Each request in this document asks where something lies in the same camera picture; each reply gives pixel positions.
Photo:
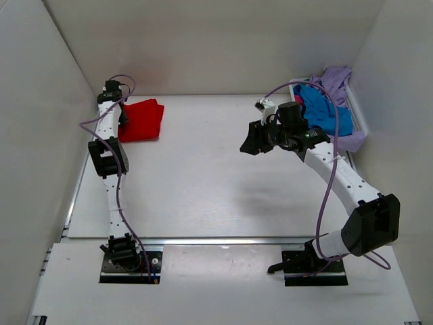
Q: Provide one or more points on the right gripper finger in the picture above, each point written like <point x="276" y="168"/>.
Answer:
<point x="254" y="143"/>
<point x="265" y="148"/>

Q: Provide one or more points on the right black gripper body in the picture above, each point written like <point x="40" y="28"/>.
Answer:
<point x="278" y="135"/>

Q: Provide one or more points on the red t shirt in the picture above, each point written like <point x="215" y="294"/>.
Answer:
<point x="144" y="122"/>

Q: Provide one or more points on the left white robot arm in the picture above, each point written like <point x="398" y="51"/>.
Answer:
<point x="111" y="115"/>

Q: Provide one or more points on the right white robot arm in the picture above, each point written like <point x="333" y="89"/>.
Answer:
<point x="373" y="218"/>

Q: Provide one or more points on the pink garment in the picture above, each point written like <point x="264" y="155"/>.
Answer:
<point x="299" y="99"/>

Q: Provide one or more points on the blue t shirt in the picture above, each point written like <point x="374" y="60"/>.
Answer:
<point x="320" y="112"/>

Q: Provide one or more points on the lavender t shirt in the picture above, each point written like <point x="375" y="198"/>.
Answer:
<point x="335" y="80"/>

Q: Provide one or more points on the white plastic basket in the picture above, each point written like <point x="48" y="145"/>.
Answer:
<point x="355" y="111"/>

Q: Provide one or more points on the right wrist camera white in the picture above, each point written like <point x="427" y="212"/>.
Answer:
<point x="267" y="108"/>

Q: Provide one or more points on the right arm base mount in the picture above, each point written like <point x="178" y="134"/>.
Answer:
<point x="303" y="268"/>

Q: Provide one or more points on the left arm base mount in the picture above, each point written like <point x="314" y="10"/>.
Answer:
<point x="125" y="263"/>

